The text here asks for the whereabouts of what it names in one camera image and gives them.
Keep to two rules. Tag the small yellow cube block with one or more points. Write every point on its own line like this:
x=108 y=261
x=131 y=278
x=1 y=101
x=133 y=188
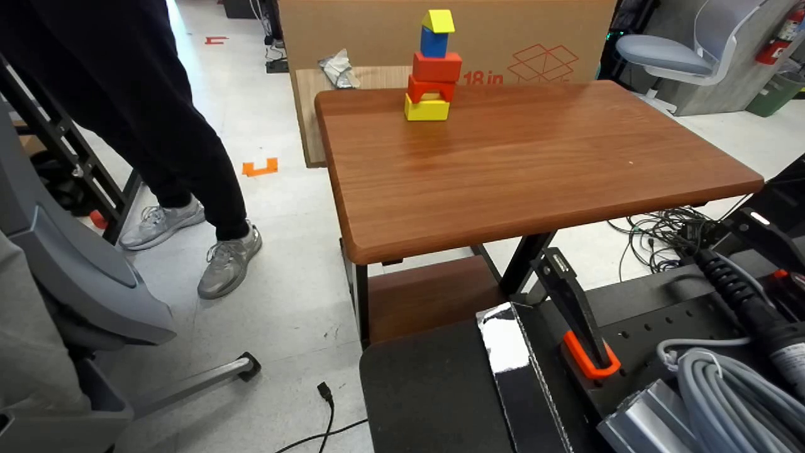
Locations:
x=438 y=21

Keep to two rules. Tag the red arch block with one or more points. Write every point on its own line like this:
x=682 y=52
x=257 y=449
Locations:
x=429 y=89

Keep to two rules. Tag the red rectangular block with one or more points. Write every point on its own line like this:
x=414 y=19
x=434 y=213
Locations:
x=437 y=67

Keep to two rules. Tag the blue cube block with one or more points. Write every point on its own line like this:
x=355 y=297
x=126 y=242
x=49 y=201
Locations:
x=434 y=44

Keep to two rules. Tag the brown wooden board under table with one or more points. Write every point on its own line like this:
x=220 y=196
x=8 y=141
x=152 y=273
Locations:
x=429 y=297

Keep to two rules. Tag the black table leg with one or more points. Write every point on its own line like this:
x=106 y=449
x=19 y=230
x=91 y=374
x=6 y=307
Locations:
x=362 y=303
x=523 y=261

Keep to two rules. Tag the flat brown board on floor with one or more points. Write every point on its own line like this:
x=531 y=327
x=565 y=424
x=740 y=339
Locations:
x=307 y=110

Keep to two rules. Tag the orange floor tape marker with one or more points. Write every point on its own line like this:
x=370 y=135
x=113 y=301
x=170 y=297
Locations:
x=259 y=170

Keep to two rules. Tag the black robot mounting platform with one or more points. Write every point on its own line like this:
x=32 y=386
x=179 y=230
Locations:
x=429 y=393

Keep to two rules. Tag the crumpled clear plastic wrap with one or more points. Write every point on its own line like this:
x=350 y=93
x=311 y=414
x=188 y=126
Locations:
x=341 y=68

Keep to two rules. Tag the large cardboard box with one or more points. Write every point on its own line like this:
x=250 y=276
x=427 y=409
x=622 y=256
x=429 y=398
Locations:
x=361 y=33

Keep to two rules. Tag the red floor tape marker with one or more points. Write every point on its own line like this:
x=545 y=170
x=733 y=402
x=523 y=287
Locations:
x=214 y=40

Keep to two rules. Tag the standing person in dark clothes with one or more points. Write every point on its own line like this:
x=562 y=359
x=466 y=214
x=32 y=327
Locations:
x=126 y=77

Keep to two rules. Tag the light grey mesh office chair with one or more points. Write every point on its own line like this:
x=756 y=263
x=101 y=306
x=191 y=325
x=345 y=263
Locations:
x=669 y=53

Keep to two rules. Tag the black step ladder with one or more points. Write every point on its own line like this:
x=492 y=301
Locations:
x=78 y=160

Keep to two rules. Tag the green bin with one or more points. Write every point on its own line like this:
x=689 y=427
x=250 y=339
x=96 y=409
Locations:
x=776 y=100

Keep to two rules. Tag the silver aluminium bracket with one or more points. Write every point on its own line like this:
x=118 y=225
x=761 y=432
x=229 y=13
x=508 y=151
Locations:
x=642 y=424

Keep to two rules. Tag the red wall-mounted box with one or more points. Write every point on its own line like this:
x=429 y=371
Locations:
x=772 y=40

